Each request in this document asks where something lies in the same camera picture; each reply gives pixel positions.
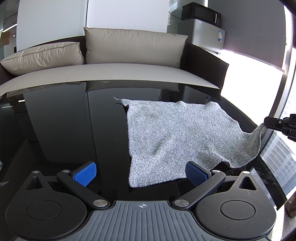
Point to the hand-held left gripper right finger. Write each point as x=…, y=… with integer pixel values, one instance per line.
x=196, y=175

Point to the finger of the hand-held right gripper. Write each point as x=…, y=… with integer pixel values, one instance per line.
x=272, y=122

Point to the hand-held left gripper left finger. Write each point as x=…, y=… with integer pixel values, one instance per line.
x=83, y=175

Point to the grey terry towel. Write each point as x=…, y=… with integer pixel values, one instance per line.
x=175, y=134

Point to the brown blurred object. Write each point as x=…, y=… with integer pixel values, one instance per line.
x=291, y=208

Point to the dark brown sofa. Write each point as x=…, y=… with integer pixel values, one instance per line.
x=205, y=67

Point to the silver mini fridge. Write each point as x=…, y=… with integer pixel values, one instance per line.
x=205, y=36

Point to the small beige cushion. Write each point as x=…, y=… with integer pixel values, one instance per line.
x=44, y=58

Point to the black microwave oven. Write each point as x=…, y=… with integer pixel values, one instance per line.
x=200, y=12

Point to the large beige cushion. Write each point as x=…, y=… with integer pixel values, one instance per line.
x=134, y=47

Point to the window blinds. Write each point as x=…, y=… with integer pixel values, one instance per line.
x=174, y=18

